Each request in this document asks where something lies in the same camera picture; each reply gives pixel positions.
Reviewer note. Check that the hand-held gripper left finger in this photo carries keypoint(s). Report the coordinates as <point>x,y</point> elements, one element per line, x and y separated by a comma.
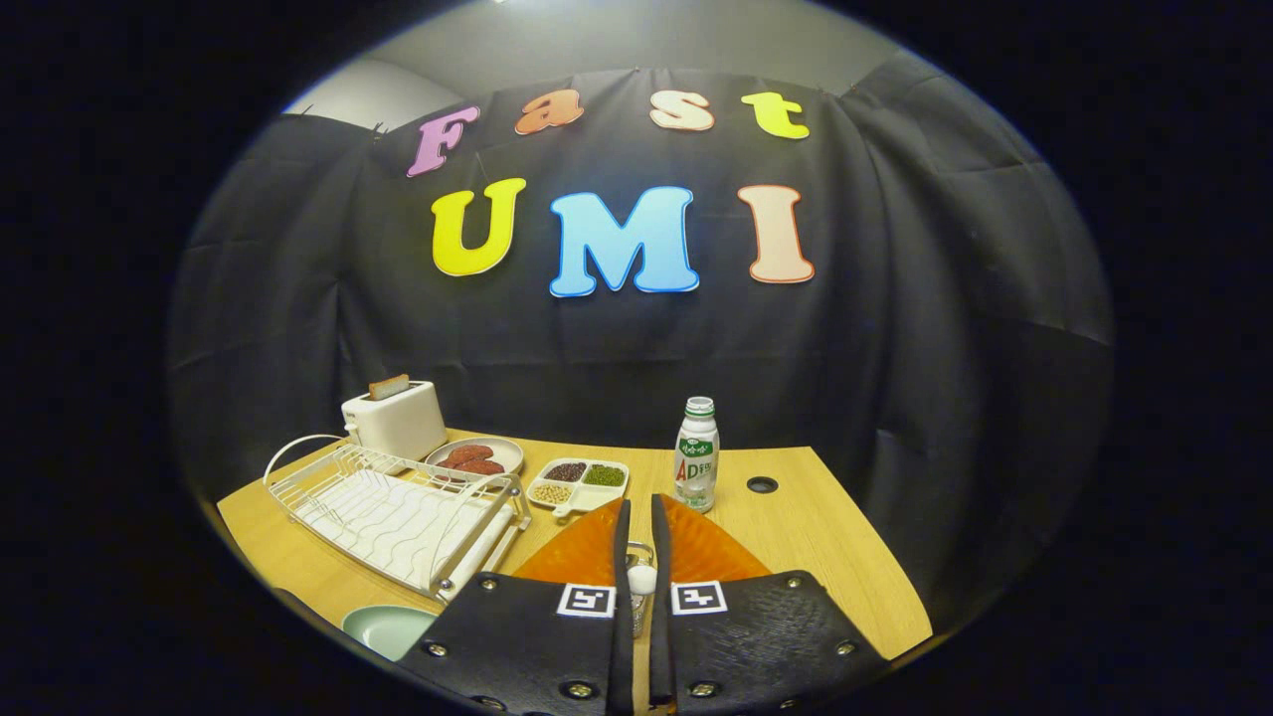
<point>623,646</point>

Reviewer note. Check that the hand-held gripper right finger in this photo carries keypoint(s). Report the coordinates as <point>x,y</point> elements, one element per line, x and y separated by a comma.
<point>659,646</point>

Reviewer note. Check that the pale green plate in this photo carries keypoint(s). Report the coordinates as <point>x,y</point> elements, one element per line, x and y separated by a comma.
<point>388,628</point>

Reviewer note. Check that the beige round plate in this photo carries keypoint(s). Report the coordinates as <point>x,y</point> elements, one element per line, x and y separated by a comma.
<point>507,452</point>

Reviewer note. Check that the white compartment tray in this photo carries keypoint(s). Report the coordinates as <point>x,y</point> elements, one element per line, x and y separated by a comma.
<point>597,497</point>

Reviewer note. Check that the pile of yellow beans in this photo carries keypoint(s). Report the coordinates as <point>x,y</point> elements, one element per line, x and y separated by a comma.
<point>551,492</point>

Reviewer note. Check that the pile of green beans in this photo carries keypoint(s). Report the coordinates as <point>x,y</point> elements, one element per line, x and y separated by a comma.
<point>604,475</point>

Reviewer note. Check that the pile of dark red beans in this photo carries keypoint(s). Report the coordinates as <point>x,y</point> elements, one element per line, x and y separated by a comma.
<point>566,471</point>

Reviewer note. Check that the white green drink bottle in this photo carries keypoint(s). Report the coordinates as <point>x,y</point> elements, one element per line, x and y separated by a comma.
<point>696,457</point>

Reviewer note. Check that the brown meat steak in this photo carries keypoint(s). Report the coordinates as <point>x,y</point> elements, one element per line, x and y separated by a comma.
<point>469,452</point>
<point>482,466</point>

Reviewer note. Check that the white drip tray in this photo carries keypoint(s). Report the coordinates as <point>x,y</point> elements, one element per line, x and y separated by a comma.
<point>388,527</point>

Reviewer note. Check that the white toaster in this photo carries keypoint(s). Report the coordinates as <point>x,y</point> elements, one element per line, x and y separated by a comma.
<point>398,423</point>

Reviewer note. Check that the black backdrop cloth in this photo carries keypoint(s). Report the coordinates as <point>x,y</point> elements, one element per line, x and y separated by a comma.
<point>895,398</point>

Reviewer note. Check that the bread slice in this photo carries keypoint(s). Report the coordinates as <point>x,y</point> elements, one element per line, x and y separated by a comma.
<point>388,387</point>

